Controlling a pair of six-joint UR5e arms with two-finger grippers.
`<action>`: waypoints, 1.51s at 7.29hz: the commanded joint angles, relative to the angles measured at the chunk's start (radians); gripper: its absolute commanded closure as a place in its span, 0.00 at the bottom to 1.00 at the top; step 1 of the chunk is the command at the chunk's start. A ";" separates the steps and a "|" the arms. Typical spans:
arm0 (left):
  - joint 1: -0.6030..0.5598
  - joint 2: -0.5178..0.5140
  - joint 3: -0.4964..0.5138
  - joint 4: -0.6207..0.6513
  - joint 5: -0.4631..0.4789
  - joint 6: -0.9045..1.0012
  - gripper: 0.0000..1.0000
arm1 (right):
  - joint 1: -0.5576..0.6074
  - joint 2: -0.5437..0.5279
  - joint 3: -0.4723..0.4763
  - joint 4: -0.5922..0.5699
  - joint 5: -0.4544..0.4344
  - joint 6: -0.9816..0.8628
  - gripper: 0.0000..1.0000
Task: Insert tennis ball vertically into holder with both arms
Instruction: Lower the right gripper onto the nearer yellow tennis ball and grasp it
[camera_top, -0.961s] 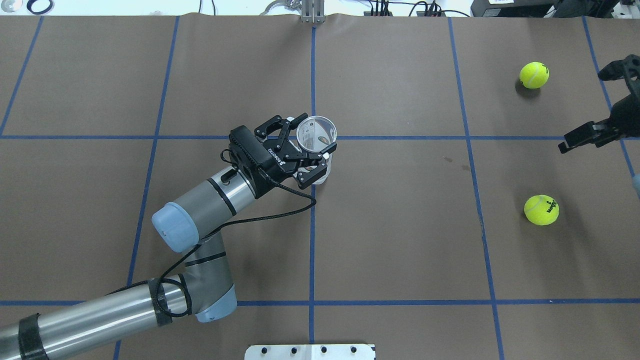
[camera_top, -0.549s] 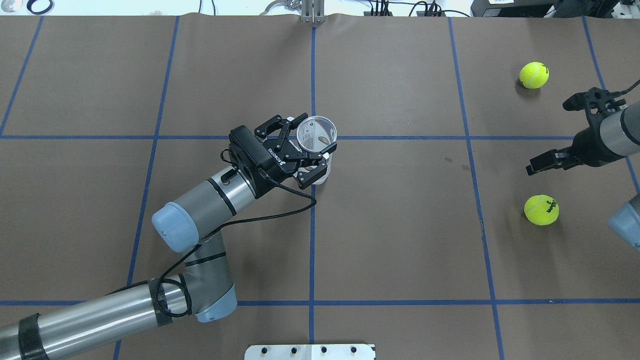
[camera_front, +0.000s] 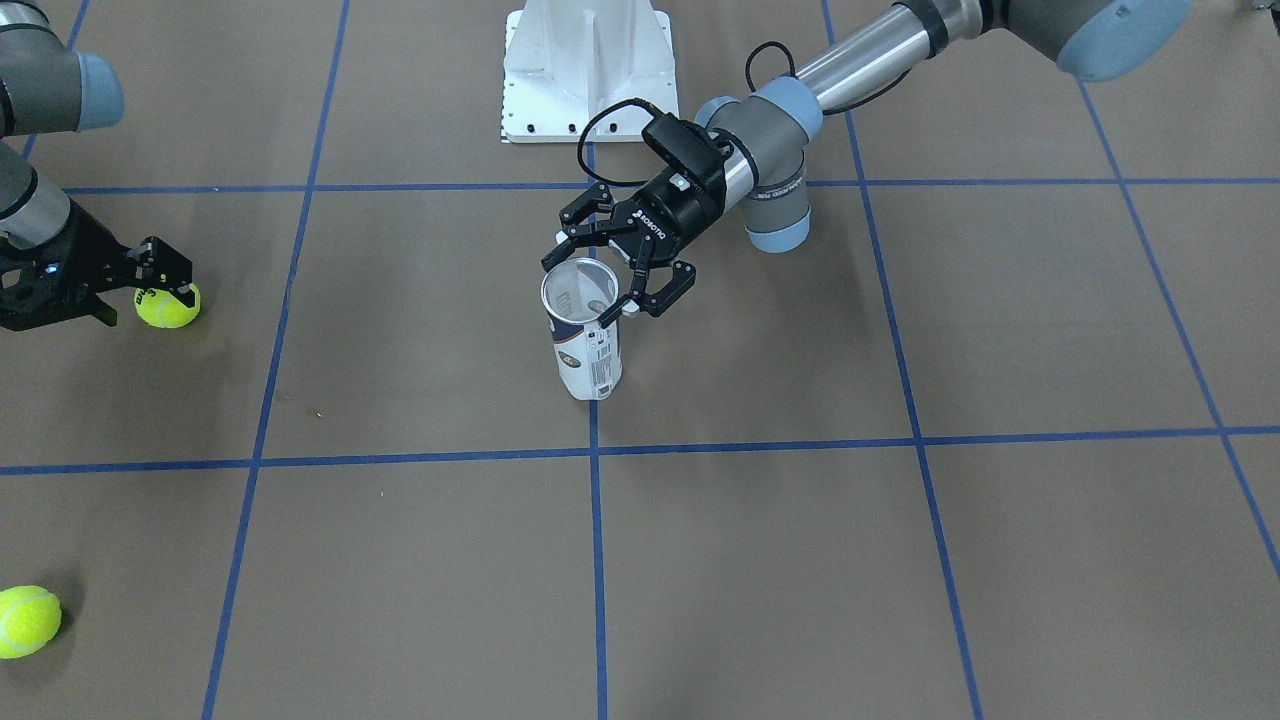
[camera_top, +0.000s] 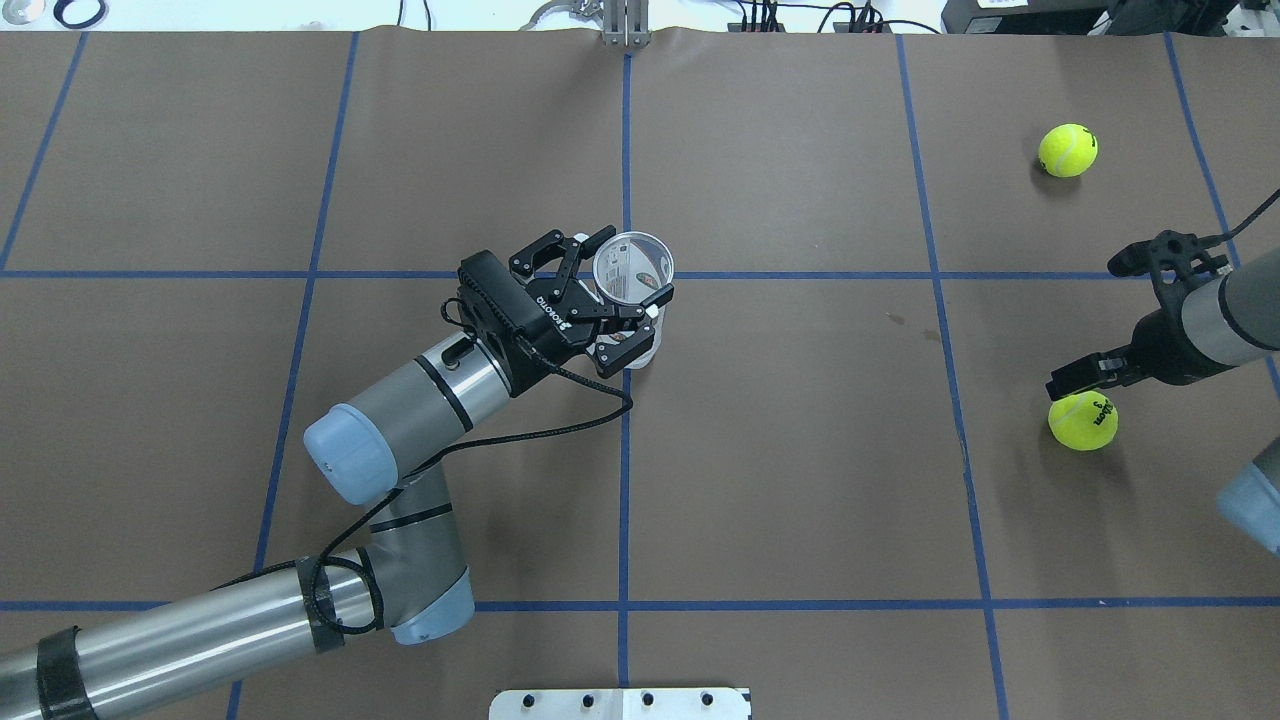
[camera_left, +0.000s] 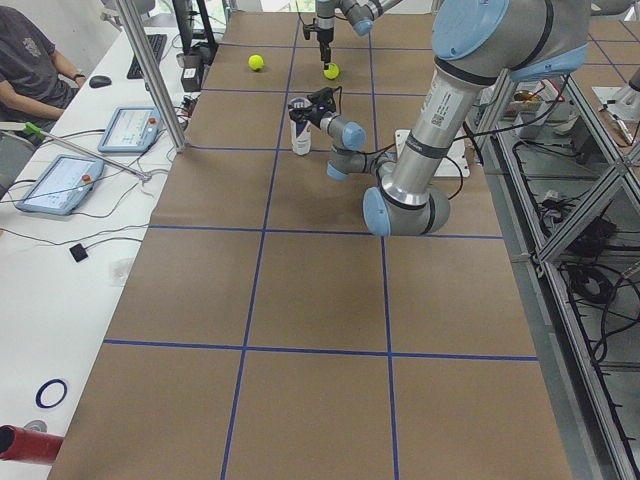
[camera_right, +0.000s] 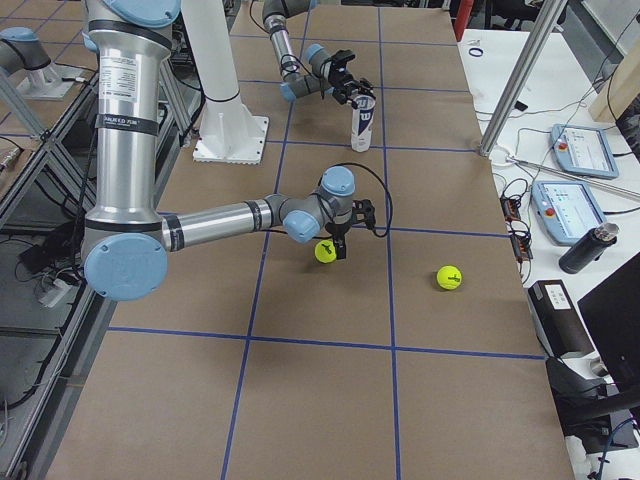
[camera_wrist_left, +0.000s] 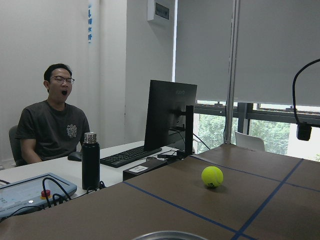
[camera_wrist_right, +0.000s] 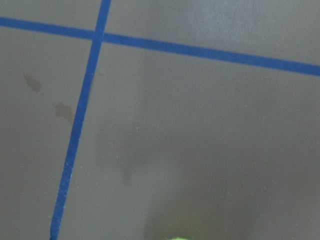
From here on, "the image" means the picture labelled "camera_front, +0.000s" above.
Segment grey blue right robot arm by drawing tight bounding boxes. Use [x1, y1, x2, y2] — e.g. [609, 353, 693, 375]
[1, 1, 201, 331]

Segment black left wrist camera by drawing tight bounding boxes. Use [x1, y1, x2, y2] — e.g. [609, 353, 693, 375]
[641, 113, 724, 190]

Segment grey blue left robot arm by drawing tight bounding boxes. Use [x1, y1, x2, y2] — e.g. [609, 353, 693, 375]
[541, 1, 1190, 325]

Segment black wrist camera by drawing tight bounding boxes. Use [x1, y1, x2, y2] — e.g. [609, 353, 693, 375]
[1, 258, 87, 332]
[641, 113, 724, 190]

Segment yellow tennis ball near edge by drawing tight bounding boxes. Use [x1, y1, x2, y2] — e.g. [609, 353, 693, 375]
[1, 585, 61, 660]

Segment white blue tennis ball can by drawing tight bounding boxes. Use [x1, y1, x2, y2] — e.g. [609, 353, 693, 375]
[540, 258, 623, 401]

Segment tennis ball with black logo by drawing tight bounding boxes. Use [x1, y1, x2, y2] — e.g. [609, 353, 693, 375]
[134, 283, 202, 329]

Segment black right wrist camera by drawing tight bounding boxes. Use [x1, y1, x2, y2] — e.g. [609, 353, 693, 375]
[1, 258, 87, 332]

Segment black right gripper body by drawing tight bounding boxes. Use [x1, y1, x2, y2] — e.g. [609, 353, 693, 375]
[1, 205, 131, 301]

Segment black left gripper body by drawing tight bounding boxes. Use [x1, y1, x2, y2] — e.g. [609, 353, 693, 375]
[605, 164, 730, 266]

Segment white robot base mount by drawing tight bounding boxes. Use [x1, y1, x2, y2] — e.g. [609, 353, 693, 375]
[500, 1, 681, 143]

